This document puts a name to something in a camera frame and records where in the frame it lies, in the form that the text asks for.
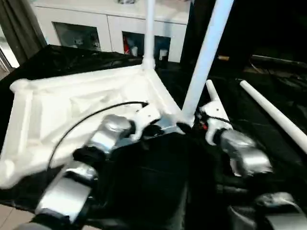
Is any white plastic table leg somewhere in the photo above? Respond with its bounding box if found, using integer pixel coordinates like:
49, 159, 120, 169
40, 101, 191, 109
141, 0, 157, 70
239, 80, 307, 154
205, 79, 231, 126
179, 0, 235, 127

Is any white plastic table top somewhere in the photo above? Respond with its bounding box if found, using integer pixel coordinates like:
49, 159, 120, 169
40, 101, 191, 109
0, 64, 186, 190

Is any black mat cloth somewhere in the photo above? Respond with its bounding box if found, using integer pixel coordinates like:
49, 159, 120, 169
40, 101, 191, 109
0, 44, 307, 230

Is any long black rod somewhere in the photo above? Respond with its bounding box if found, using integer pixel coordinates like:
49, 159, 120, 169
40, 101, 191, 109
251, 54, 307, 66

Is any dark tall cabinet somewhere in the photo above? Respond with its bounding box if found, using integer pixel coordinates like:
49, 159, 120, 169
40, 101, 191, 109
181, 0, 307, 72

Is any white display cabinet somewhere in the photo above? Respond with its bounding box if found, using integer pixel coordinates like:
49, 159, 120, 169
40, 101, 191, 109
32, 0, 193, 63

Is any grey curtain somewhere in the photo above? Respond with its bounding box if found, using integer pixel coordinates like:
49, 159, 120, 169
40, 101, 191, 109
0, 0, 48, 63

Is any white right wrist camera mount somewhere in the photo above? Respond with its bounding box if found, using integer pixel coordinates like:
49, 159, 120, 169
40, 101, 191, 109
200, 100, 231, 146

